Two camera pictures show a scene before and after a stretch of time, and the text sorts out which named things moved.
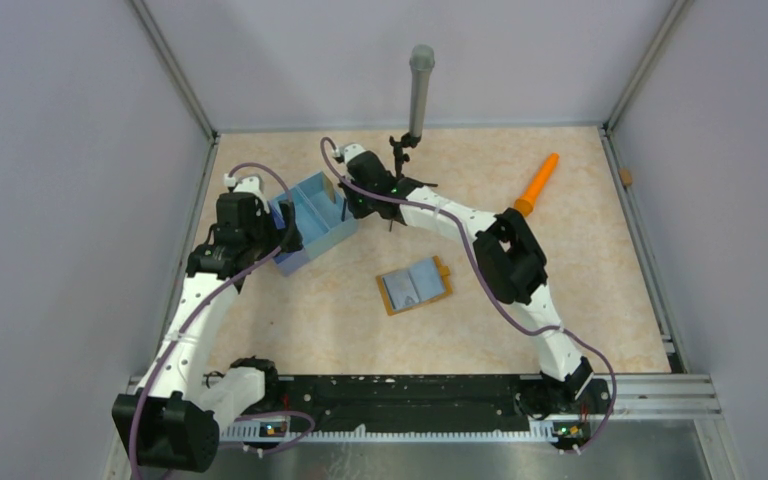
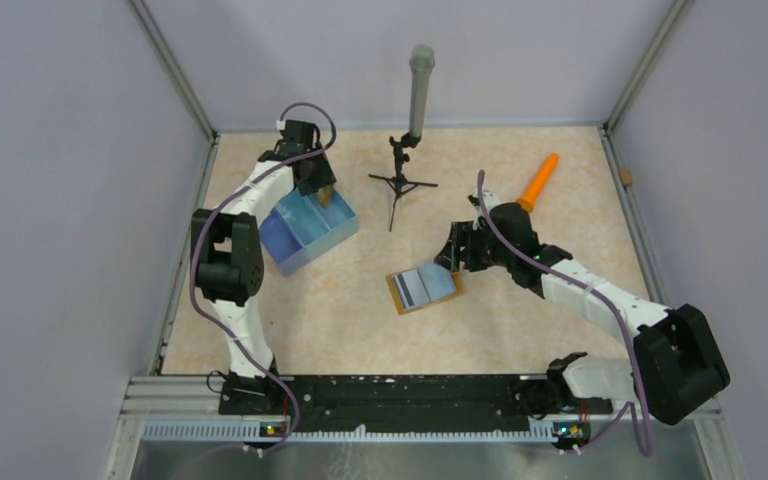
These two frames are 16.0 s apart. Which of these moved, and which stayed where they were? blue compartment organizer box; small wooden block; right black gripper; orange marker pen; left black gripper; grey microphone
Moved: right black gripper; left black gripper
Stayed: blue compartment organizer box; orange marker pen; small wooden block; grey microphone
